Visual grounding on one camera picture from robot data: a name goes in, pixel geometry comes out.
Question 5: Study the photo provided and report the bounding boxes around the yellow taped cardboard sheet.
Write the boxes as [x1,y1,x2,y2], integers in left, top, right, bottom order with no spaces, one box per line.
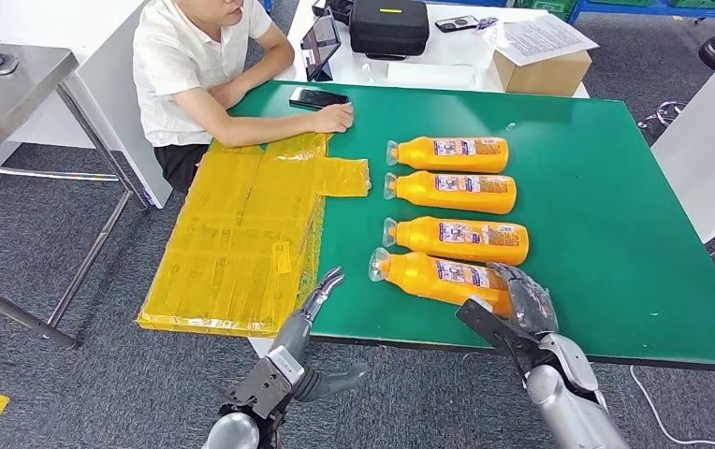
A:
[136,131,372,339]

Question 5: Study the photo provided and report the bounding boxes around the brown cardboard box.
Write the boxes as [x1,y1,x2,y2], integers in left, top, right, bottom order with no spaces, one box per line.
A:
[492,49,593,98]

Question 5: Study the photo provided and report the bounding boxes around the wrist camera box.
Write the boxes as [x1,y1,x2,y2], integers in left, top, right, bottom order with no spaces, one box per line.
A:
[228,345,307,421]
[454,295,542,373]

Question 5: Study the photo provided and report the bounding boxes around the black device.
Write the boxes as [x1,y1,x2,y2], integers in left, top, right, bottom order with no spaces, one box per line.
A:
[312,0,356,26]

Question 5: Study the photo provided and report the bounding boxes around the coiled cable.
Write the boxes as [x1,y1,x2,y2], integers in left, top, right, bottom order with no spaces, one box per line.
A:
[636,100,687,131]

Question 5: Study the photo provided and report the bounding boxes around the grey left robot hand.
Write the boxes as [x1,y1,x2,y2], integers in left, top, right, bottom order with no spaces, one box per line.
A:
[267,266,372,404]

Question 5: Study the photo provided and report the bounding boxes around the white floor cable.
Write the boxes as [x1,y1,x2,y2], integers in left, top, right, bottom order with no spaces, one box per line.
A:
[629,365,715,449]

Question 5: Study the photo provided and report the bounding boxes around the seated person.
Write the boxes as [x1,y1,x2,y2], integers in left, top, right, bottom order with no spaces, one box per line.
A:
[132,0,356,196]

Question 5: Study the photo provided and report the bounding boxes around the seated person's left hand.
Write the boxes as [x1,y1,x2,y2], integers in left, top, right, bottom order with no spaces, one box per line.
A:
[210,80,250,112]

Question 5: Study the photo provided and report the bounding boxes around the white table metal legs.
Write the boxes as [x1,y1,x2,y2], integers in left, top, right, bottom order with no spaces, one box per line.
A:
[649,27,715,298]

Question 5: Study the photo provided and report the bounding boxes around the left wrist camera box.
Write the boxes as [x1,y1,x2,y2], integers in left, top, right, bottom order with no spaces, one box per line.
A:
[228,345,307,421]

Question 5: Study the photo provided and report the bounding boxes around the seated person's right hand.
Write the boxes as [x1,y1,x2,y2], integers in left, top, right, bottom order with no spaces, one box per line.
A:
[307,102,356,135]

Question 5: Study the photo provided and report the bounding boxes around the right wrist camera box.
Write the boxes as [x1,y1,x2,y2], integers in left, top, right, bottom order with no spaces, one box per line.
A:
[454,295,542,373]

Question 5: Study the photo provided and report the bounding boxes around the tablet on stand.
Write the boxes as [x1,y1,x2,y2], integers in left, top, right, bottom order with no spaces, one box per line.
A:
[299,13,343,83]

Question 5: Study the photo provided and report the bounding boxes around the orange detergent bottle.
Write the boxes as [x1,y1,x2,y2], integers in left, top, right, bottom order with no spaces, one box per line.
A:
[381,215,531,268]
[385,136,511,175]
[368,246,515,318]
[383,170,518,216]

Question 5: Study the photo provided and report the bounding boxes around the black smartphone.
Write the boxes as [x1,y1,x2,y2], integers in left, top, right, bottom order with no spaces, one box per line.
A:
[288,85,351,113]
[434,14,481,34]

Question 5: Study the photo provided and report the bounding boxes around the black carry case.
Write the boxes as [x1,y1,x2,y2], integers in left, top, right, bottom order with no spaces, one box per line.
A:
[348,0,431,62]

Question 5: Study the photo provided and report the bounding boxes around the blue metal rack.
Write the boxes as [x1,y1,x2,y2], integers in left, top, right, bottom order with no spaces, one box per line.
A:
[568,0,715,36]

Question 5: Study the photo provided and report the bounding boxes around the printed paper sheet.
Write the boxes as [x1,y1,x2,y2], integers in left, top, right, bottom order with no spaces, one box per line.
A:
[482,13,601,68]

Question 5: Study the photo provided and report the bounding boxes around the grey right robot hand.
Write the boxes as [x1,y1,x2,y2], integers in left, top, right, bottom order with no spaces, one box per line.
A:
[486,262,561,340]

